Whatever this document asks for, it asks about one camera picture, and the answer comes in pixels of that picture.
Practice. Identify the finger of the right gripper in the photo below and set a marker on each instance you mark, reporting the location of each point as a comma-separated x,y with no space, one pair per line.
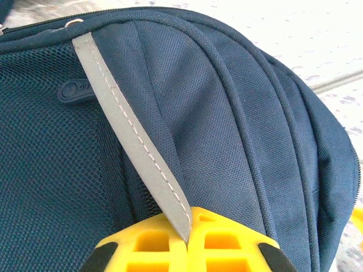
358,216

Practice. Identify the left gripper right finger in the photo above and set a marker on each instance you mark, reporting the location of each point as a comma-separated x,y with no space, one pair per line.
241,229

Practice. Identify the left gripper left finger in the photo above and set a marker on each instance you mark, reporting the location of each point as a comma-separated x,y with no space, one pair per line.
124,235

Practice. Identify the navy blue backpack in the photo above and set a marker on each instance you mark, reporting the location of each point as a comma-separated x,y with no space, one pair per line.
227,113

